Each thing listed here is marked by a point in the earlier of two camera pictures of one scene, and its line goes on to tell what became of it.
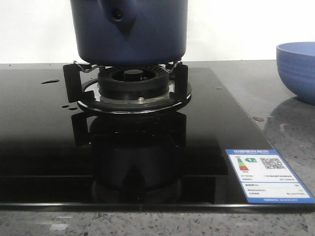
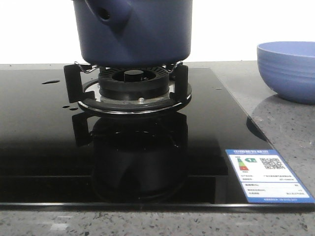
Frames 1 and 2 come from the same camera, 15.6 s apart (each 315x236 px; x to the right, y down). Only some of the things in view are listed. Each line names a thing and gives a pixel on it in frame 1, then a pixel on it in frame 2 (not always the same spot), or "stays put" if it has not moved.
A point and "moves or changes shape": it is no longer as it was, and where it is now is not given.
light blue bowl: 296,61 moves or changes shape
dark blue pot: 129,32 stays put
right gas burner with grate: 126,88 stays put
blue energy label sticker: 265,178 stays put
